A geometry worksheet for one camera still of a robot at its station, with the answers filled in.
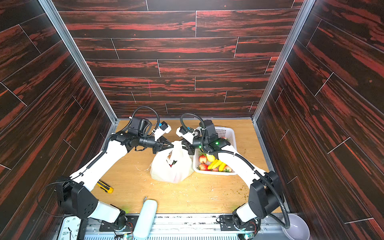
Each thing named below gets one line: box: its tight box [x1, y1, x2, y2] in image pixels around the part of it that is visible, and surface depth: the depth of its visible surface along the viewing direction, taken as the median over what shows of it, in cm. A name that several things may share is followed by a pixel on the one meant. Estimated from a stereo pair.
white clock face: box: [57, 216, 82, 240], surface depth 72 cm
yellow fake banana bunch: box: [207, 159, 226, 172], surface depth 91 cm
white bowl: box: [281, 213, 311, 240], surface depth 70 cm
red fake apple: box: [198, 154, 207, 164], surface depth 95 cm
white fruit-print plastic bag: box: [150, 140, 194, 184], surface depth 76 cm
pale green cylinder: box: [133, 199, 158, 240], surface depth 74 cm
